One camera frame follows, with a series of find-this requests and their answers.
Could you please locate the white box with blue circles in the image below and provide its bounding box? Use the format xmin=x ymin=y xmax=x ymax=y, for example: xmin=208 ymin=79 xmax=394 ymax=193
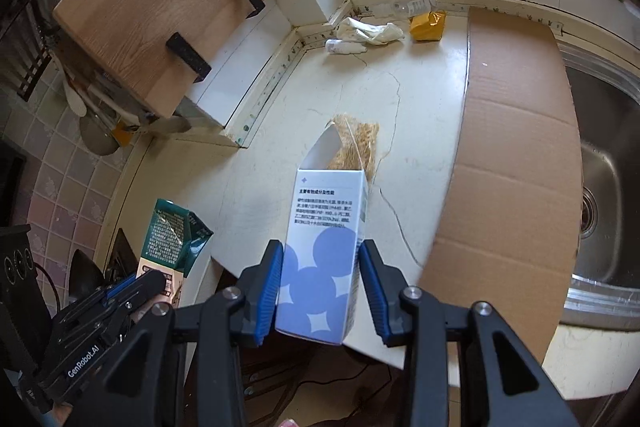
xmin=275 ymin=124 xmax=371 ymax=347

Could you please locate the brown cardboard sheet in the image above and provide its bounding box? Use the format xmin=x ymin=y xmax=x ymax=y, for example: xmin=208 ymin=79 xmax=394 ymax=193
xmin=417 ymin=5 xmax=583 ymax=358

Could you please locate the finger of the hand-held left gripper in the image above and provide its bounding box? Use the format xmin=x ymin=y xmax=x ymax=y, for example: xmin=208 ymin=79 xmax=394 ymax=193
xmin=102 ymin=269 xmax=168 ymax=308

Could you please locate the black stove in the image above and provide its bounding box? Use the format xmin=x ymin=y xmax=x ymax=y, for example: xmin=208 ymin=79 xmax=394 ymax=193
xmin=0 ymin=224 xmax=56 ymax=368

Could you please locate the clear plastic bottle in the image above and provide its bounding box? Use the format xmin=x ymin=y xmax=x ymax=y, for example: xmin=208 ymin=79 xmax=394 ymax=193
xmin=372 ymin=0 xmax=438 ymax=18

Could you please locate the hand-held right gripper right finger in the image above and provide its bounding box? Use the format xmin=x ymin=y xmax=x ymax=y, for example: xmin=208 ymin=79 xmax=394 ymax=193
xmin=359 ymin=239 xmax=581 ymax=427

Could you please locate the brown loofah scrubber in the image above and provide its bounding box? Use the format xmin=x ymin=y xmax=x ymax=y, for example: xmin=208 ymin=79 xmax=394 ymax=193
xmin=327 ymin=113 xmax=383 ymax=182

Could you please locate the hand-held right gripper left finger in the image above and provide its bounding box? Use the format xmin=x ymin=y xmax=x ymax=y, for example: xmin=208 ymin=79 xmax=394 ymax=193
xmin=70 ymin=239 xmax=284 ymax=427

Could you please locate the steel ladle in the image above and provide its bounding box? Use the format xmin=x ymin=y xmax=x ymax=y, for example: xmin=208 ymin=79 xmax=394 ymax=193
xmin=80 ymin=112 xmax=121 ymax=156

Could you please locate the black utensil rack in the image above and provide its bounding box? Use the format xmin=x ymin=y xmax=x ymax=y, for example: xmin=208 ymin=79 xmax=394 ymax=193
xmin=10 ymin=0 xmax=53 ymax=102

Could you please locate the yellow packet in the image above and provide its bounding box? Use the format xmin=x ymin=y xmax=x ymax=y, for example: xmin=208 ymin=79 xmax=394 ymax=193
xmin=409 ymin=9 xmax=447 ymax=42

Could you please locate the steel sink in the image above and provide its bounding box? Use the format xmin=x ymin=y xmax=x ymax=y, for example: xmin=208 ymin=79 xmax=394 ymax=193
xmin=555 ymin=34 xmax=640 ymax=333

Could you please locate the crumpled white cloth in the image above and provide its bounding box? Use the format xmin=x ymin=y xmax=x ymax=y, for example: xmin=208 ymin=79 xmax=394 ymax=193
xmin=334 ymin=17 xmax=407 ymax=46

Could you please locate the white spoon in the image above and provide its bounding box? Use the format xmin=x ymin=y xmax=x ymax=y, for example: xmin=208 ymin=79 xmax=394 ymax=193
xmin=62 ymin=57 xmax=87 ymax=115

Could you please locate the black cable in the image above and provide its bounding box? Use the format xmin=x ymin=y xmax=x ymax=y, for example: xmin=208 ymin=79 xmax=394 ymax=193
xmin=295 ymin=363 xmax=396 ymax=404

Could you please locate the steel spatula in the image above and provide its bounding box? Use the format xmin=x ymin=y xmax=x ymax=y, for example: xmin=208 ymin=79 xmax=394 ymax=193
xmin=140 ymin=114 xmax=193 ymax=136

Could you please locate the green tea carton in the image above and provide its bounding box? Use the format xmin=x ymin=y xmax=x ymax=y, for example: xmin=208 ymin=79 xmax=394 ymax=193
xmin=136 ymin=198 xmax=214 ymax=308

